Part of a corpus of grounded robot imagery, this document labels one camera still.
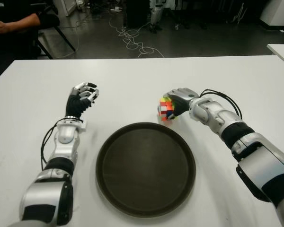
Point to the white side table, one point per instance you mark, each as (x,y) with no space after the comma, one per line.
(282,53)

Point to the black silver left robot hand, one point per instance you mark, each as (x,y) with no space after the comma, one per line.
(74,104)

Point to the black chair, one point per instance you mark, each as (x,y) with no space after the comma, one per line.
(49,21)

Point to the white machine housing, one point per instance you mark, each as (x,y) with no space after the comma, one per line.
(279,11)

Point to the round dark brown plate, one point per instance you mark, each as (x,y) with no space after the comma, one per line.
(145,170)

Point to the black cabinet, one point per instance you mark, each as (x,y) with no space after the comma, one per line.
(137,13)

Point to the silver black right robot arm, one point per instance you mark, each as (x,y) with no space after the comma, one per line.
(246,142)

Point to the folded metal stand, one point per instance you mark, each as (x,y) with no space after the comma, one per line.
(239,14)

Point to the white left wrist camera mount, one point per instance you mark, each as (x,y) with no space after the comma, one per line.
(83,125)

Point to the person's bare forearm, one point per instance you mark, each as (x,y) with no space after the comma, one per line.
(19,24)

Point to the seated person black shirt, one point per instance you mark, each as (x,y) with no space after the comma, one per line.
(4,47)

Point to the white power strip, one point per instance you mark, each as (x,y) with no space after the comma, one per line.
(116,9)

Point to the white cabinet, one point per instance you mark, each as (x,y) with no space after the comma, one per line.
(66,7)

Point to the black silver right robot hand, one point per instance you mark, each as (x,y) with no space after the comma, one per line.
(183,101)

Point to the multicoloured Rubik's cube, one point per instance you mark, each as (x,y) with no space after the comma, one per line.
(164,107)

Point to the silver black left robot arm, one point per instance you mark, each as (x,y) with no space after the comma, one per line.
(65,134)

